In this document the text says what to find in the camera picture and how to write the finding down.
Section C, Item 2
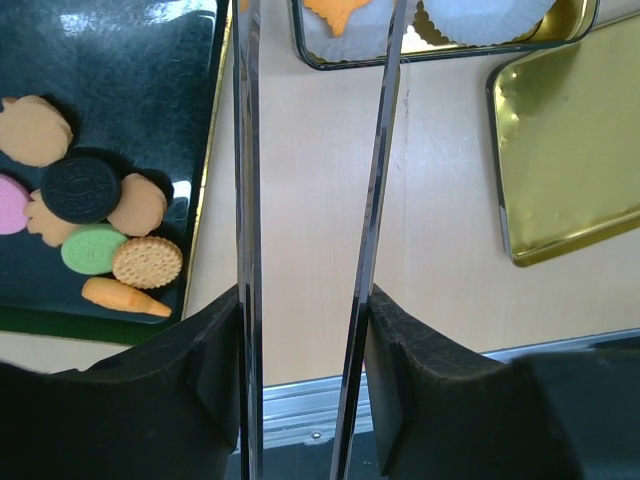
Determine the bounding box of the gold tin lid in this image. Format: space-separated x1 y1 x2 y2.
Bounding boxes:
487 16 639 267

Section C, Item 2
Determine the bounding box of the white paper cup front left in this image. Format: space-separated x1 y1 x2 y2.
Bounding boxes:
300 1 394 64

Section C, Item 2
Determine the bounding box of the tan biscuit cookie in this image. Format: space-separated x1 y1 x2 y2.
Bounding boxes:
112 236 183 290

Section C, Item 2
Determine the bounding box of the white paper cup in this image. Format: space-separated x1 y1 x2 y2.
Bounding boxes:
423 0 555 46
300 1 394 64

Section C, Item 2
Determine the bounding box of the pink round cookie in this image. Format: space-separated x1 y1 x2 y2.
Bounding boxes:
1 174 30 235

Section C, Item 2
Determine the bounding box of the orange animal cookie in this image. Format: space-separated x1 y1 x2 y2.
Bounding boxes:
24 189 81 248

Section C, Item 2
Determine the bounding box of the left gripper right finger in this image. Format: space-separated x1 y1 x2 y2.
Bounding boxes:
367 289 639 479

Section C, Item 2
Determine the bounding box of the black sandwich cookie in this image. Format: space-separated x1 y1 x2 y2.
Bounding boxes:
40 155 122 225

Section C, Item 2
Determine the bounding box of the orange round cookie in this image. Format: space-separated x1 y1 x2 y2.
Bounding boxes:
107 173 167 237

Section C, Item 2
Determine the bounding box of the white paper cup front right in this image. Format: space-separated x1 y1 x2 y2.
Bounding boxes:
423 0 555 46

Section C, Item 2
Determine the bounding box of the green round cookie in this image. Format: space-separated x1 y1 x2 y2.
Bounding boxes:
60 223 129 276

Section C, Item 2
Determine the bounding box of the orange blob cookie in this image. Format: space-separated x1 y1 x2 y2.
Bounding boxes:
1 95 74 168

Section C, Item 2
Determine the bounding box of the gold square tin box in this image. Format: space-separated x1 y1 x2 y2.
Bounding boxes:
289 1 600 71

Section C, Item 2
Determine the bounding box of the orange fish cookie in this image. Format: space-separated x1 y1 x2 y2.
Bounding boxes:
303 0 370 37

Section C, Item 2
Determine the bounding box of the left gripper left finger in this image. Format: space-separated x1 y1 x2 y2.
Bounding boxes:
1 288 240 479

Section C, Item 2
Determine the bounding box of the black cookie tray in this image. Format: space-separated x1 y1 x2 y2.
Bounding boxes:
1 1 230 342

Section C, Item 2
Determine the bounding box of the aluminium front rail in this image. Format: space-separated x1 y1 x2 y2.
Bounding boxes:
263 328 639 450

